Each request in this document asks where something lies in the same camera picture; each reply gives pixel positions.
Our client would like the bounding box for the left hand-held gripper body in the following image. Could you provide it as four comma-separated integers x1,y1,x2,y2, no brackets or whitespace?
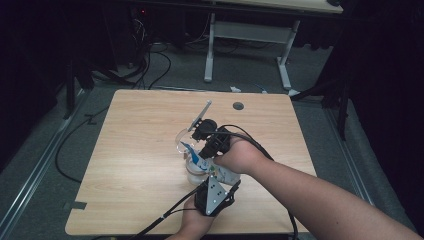
194,174,235,218

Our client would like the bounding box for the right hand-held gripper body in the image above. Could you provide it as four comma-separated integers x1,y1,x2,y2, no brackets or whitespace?
187,99,233,160

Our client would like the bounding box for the blue-capped white bottle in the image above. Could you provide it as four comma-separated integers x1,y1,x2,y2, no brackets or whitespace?
179,141,242,186

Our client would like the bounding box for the clear glass jar with lid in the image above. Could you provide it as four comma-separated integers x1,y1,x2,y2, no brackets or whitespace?
174,128,214,186

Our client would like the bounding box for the person's right hand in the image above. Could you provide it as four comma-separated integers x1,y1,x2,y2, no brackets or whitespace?
213,134,272,178

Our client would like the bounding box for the black metal stand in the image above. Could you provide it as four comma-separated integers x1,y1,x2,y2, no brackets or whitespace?
62,59,95,120
289,75,352,142

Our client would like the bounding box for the grey tape strip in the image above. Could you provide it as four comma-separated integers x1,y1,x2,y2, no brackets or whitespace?
63,200,88,211

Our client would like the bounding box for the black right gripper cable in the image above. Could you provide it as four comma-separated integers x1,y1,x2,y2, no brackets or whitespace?
199,124,300,240

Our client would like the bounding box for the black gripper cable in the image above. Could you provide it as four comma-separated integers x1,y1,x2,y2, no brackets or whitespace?
199,124,300,240
128,186,205,240

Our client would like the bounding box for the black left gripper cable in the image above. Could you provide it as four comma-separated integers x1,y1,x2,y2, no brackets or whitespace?
128,186,205,240

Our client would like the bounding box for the bundle of black cables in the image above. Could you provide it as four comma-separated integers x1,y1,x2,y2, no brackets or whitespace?
126,16,173,91

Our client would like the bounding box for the white desk frame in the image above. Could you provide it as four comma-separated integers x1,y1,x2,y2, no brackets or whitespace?
203,0,344,92

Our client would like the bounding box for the metal floor rail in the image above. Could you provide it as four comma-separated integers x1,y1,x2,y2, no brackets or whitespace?
324,106,375,206
0,89,92,240

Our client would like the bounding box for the long black floor cable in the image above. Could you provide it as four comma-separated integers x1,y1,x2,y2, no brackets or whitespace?
54,105,111,184

